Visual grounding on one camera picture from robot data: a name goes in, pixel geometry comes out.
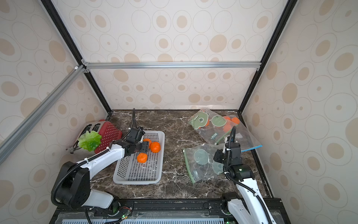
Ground orange toy mandarin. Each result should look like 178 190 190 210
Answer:
143 139 152 147
149 142 161 153
137 153 148 164

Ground green-seal clear zip-top bag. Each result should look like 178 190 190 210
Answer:
189 108 226 145

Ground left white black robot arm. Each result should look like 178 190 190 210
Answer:
50 115 149 214

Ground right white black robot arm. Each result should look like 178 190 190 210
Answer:
213 127 285 224

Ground blue-seal clear zip-top bag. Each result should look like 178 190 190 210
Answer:
218 115 262 152

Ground white perforated plastic basket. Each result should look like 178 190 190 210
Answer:
113 130 166 185

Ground green toy lettuce leaf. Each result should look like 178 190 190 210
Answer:
78 131 102 152

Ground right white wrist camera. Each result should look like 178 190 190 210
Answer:
222 137 228 154

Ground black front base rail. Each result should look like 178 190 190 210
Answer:
49 195 291 224

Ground silver aluminium back rail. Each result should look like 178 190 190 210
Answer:
81 61 262 71

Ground silver aluminium rail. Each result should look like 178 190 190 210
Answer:
81 61 262 71
1 65 84 163

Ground silver aluminium left rail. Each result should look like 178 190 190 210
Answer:
1 65 84 163

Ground black left corner post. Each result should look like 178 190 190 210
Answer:
40 0 112 114

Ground black corner post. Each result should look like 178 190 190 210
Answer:
237 0 298 115
40 0 112 114

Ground black right corner post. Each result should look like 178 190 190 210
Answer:
237 0 298 115

